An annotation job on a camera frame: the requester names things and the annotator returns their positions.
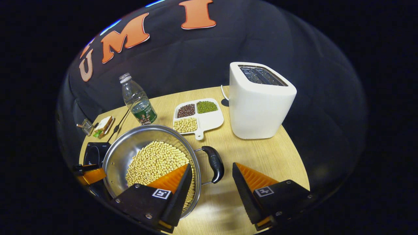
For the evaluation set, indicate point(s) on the white divided plate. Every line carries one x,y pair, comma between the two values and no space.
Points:
210,122

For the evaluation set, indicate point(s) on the small heap of soybeans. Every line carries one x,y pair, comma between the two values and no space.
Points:
185,125

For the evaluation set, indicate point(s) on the heap of green mung beans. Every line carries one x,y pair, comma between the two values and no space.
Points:
207,107

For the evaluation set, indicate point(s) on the stainless steel pot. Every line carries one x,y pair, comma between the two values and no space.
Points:
124,153

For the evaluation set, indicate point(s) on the pile of yellow soybeans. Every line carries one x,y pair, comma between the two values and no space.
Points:
153,160

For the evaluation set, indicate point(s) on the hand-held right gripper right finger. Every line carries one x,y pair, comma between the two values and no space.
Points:
245,195

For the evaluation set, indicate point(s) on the white toaster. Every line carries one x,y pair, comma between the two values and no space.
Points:
258,107

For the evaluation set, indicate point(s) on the heap of red beans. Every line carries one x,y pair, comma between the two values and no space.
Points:
186,111

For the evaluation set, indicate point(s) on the sandwich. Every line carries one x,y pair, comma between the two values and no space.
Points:
104,125

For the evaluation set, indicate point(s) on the black induction cooktop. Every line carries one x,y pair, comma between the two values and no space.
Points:
93,153

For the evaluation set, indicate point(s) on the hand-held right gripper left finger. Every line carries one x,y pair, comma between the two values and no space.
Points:
178,202

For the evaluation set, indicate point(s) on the clear plastic water bottle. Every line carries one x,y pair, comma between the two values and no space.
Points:
138,104

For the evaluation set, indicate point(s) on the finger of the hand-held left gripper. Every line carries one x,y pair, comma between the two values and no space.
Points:
94,176

